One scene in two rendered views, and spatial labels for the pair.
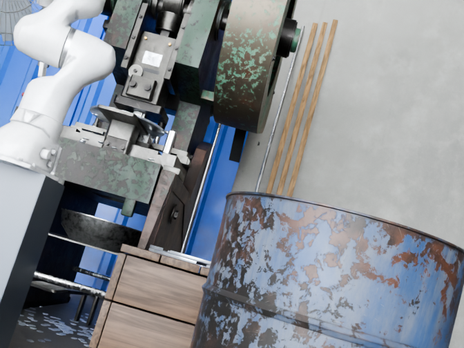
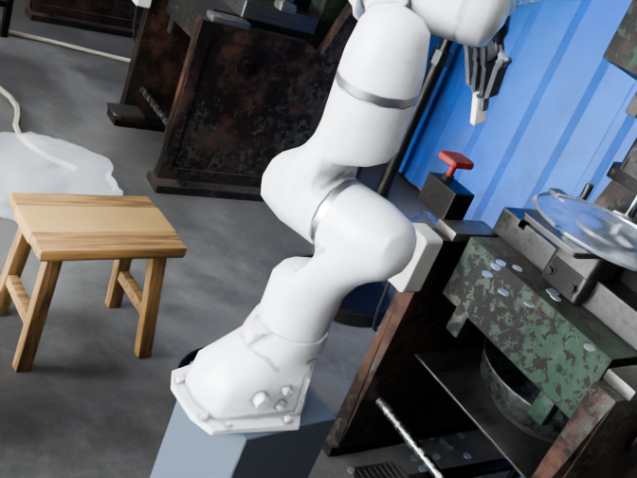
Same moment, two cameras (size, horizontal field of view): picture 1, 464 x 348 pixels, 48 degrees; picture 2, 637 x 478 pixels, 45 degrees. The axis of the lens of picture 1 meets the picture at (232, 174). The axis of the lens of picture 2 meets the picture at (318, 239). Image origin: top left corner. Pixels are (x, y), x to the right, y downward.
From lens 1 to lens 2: 104 cm
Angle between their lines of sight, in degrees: 56
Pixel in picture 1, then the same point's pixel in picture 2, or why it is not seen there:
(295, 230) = not seen: outside the picture
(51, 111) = (286, 329)
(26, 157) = (218, 412)
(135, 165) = (570, 340)
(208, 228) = not seen: outside the picture
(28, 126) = (245, 352)
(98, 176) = (510, 333)
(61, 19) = (309, 179)
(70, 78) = (315, 283)
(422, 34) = not seen: outside the picture
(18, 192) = (220, 446)
